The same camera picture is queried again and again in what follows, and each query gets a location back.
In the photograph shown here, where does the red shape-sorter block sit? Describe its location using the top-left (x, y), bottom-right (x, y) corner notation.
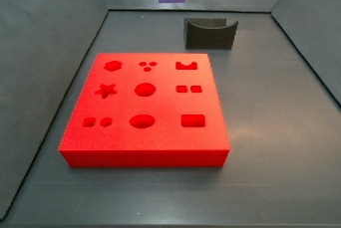
top-left (59, 53), bottom-right (230, 167)

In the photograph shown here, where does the dark grey curved holder block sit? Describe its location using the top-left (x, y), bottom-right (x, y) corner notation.
top-left (184, 18), bottom-right (238, 50)

